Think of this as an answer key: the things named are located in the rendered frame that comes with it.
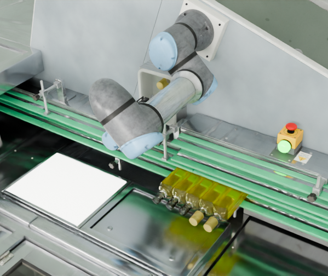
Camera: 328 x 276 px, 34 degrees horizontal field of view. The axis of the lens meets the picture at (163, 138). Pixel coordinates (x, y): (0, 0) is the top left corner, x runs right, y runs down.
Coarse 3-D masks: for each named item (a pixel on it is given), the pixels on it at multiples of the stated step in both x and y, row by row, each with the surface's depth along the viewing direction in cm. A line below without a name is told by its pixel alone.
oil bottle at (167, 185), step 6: (180, 168) 207; (174, 174) 204; (180, 174) 203; (186, 174) 204; (168, 180) 201; (174, 180) 201; (180, 180) 201; (162, 186) 198; (168, 186) 198; (174, 186) 199; (168, 192) 197; (168, 198) 199
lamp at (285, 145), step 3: (282, 141) 187; (285, 141) 187; (288, 141) 187; (279, 144) 188; (282, 144) 187; (285, 144) 186; (288, 144) 187; (279, 147) 188; (282, 147) 187; (285, 147) 186; (288, 147) 186; (279, 150) 189; (282, 150) 188; (285, 150) 187; (288, 150) 187
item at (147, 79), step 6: (138, 72) 211; (144, 72) 213; (150, 72) 207; (156, 72) 206; (138, 78) 213; (144, 78) 214; (150, 78) 217; (156, 78) 217; (162, 78) 215; (168, 78) 203; (144, 84) 216; (150, 84) 219; (156, 84) 218; (144, 90) 217; (150, 90) 220; (156, 90) 220; (144, 96) 218; (150, 96) 222; (174, 120) 213
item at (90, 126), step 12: (0, 96) 254; (12, 96) 255; (24, 96) 254; (36, 108) 244; (48, 108) 244; (60, 108) 243; (60, 120) 235; (72, 120) 235; (84, 120) 234; (96, 132) 226; (156, 156) 211; (192, 168) 204; (216, 180) 198; (252, 192) 191; (276, 204) 187; (312, 216) 180
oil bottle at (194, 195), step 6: (204, 180) 200; (210, 180) 200; (198, 186) 197; (204, 186) 197; (210, 186) 198; (192, 192) 194; (198, 192) 194; (204, 192) 195; (186, 198) 193; (192, 198) 192; (198, 198) 192; (192, 204) 192; (198, 204) 193
